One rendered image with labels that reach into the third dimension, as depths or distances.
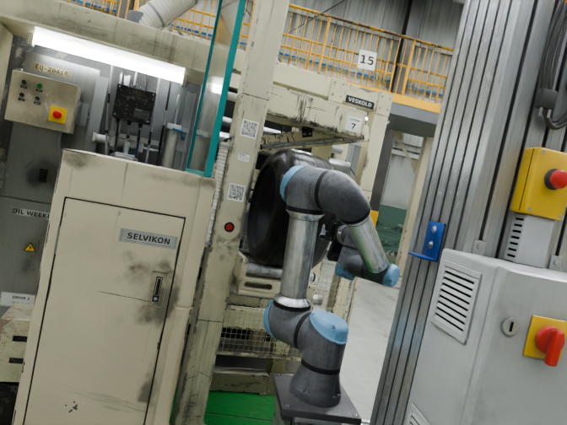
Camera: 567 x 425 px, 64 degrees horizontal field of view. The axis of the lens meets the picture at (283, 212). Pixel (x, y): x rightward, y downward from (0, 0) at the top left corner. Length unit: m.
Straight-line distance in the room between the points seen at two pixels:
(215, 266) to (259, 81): 0.85
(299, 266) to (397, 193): 10.92
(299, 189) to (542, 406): 0.76
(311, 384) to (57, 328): 0.69
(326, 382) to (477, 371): 0.59
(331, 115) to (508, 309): 1.81
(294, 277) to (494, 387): 0.67
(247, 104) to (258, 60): 0.20
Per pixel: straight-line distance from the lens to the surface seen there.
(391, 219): 12.10
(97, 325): 1.33
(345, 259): 1.57
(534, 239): 1.03
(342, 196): 1.22
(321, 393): 1.34
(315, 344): 1.31
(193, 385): 2.26
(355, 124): 2.53
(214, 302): 2.12
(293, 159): 2.03
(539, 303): 0.85
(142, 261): 1.28
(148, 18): 2.37
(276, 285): 2.06
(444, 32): 13.18
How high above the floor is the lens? 1.28
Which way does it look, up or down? 3 degrees down
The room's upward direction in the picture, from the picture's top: 12 degrees clockwise
